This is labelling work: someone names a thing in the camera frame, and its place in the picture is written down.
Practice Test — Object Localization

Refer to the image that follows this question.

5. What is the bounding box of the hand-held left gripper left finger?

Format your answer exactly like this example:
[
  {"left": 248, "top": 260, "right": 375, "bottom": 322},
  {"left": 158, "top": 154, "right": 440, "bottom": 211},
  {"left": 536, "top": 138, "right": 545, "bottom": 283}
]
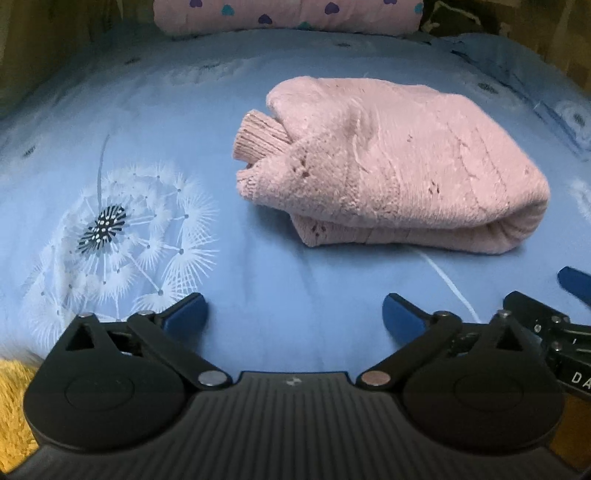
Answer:
[{"left": 65, "top": 293, "right": 230, "bottom": 389}]

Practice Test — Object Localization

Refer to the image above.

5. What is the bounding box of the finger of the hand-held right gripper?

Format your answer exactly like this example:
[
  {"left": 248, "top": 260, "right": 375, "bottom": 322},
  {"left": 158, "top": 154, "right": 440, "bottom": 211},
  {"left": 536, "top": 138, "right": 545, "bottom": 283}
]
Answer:
[
  {"left": 557, "top": 266, "right": 591, "bottom": 306},
  {"left": 502, "top": 290, "right": 572, "bottom": 334}
]

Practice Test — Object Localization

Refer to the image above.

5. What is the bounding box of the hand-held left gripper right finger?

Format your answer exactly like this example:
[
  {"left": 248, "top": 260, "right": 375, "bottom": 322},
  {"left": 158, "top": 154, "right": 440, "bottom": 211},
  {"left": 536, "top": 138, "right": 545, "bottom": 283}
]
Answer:
[{"left": 357, "top": 293, "right": 523, "bottom": 388}]

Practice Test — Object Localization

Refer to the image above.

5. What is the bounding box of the pink knitted cardigan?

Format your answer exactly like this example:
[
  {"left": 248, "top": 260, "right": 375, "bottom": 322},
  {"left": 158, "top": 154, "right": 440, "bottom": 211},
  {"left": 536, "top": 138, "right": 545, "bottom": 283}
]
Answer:
[{"left": 233, "top": 76, "right": 551, "bottom": 256}]

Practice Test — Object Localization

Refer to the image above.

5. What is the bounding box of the blue dandelion-print bed sheet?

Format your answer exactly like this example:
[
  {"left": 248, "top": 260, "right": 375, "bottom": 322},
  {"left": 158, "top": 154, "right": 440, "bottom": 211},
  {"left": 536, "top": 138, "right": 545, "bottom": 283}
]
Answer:
[{"left": 0, "top": 23, "right": 591, "bottom": 370}]

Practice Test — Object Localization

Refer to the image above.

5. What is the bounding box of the yellow fuzzy cloth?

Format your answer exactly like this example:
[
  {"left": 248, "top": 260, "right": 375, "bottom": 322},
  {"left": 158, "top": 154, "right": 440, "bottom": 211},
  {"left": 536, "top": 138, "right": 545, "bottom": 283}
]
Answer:
[{"left": 0, "top": 357, "right": 48, "bottom": 468}]

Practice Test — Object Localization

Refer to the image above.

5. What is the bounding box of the blue dandelion-print pillow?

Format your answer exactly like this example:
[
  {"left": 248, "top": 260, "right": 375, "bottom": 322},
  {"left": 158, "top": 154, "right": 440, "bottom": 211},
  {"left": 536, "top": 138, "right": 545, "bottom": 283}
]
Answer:
[{"left": 429, "top": 32, "right": 591, "bottom": 158}]

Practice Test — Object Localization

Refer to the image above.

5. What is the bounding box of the dark cloth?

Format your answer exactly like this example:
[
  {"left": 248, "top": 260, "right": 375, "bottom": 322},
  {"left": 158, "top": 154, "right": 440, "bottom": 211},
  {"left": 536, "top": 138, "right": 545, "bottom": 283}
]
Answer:
[{"left": 419, "top": 0, "right": 505, "bottom": 37}]

